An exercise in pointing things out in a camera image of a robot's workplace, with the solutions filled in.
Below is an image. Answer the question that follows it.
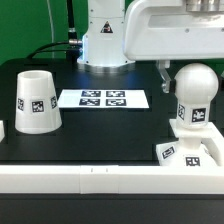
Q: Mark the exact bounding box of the white lamp bulb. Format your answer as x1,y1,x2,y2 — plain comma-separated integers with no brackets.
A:
175,63,219,129

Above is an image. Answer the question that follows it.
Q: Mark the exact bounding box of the white lamp shade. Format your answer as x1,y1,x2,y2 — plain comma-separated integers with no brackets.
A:
15,70,62,134

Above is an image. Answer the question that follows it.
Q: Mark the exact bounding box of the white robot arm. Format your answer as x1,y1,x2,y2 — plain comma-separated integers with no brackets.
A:
78,0,224,93

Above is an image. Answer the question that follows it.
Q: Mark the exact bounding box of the white left fence piece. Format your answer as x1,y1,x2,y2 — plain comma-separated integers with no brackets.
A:
0,120,5,142

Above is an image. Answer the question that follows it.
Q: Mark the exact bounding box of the white marker sheet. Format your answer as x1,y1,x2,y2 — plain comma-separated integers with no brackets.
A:
58,89,149,109

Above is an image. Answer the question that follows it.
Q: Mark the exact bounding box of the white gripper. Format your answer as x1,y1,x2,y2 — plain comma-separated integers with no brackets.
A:
123,0,224,94

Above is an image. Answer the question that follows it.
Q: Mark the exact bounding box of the black cable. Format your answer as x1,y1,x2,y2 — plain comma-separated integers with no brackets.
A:
25,38,83,60

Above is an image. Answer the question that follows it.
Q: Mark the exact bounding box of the white right fence bar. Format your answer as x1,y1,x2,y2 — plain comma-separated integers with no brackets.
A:
202,122,224,167

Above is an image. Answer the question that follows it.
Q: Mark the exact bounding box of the white thin cable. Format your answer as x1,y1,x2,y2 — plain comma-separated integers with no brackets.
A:
46,0,56,60

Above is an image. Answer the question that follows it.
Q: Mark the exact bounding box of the white lamp base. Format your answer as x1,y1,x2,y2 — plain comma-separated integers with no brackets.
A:
156,119,217,168

